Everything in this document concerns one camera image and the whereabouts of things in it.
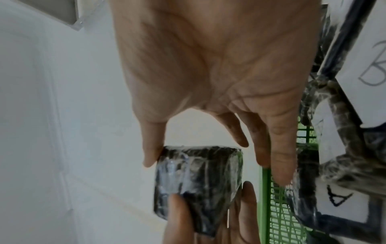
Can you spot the green plastic mesh basket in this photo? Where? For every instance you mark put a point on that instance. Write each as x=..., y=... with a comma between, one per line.
x=265, y=202

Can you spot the pile of black packets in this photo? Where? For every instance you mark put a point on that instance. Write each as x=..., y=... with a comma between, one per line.
x=346, y=155

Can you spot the person's left hand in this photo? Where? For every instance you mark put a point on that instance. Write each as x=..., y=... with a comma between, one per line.
x=244, y=214

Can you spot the person's right hand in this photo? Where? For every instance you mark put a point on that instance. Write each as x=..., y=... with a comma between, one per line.
x=211, y=59

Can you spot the long black packet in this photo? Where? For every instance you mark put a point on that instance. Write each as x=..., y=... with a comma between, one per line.
x=205, y=171

